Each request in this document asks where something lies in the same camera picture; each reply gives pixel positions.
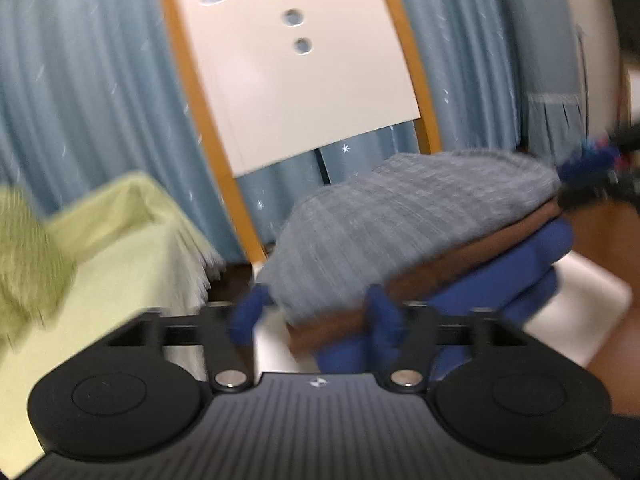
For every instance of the white chair back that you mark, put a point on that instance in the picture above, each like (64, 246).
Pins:
(310, 95)

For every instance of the blue curtain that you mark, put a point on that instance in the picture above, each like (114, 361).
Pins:
(90, 85)

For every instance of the blue ruffled valance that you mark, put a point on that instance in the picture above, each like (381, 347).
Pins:
(555, 120)

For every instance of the brown garment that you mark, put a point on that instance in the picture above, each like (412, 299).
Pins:
(325, 335)

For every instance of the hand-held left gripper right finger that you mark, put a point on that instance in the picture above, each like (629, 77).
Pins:
(382, 317)

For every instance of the grey garment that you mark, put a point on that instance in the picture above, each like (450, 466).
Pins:
(400, 210)

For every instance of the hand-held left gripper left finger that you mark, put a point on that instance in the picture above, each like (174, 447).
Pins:
(247, 317)

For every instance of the white topped wooden table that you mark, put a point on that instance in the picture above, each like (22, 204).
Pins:
(585, 300)

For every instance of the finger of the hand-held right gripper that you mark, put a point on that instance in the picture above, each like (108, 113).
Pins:
(590, 165)

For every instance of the green patterned pillow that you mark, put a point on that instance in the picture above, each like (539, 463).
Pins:
(25, 260)

